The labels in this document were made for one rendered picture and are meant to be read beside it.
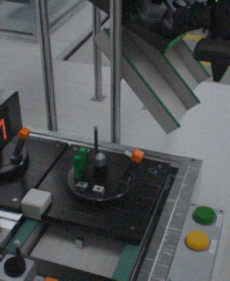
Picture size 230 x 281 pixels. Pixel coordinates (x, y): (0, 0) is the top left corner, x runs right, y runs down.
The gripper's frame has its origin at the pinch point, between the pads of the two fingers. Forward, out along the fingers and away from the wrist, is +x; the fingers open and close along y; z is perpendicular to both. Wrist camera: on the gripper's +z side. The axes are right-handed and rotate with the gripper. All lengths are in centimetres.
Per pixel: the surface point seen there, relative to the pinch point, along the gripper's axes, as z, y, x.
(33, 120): 54, -28, 39
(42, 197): 28.7, 14.6, 26.4
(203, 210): -1.3, 5.9, 28.2
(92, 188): 20.5, 9.1, 26.4
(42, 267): 21.8, 28.8, 28.4
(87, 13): 74, -119, 39
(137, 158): 12.3, 6.1, 19.1
